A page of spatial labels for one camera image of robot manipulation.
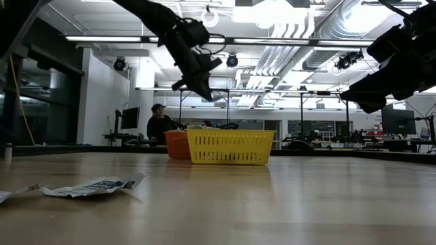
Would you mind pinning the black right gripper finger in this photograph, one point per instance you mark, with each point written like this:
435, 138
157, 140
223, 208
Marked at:
371, 86

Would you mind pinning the white wipe packet dark label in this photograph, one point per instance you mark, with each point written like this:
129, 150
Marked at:
92, 187
13, 194

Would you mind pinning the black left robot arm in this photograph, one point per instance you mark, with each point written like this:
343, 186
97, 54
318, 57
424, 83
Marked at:
146, 10

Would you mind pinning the black metal gantry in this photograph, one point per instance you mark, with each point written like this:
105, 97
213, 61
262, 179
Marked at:
238, 90

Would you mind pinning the black computer monitor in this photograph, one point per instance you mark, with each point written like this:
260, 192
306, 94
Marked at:
131, 118
398, 120

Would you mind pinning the person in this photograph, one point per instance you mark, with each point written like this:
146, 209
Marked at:
160, 126

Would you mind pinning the orange plastic basket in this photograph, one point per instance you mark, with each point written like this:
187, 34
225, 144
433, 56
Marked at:
175, 146

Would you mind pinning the yellow plastic basket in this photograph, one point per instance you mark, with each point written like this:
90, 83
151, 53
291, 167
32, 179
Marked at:
230, 146

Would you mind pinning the black overhead crossbeam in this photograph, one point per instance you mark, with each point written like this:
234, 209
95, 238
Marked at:
272, 41

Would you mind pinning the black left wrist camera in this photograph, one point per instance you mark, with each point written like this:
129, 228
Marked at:
195, 32

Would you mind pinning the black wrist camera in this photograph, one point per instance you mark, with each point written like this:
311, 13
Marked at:
388, 42
195, 32

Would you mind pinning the black ceiling camera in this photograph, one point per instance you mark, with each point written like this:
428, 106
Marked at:
232, 60
347, 60
120, 64

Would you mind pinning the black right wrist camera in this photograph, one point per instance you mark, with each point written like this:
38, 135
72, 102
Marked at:
388, 42

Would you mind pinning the black aluminium table frame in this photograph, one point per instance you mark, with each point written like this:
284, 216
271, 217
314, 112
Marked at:
102, 149

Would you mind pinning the small grey post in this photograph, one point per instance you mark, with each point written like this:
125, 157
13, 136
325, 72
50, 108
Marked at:
8, 152

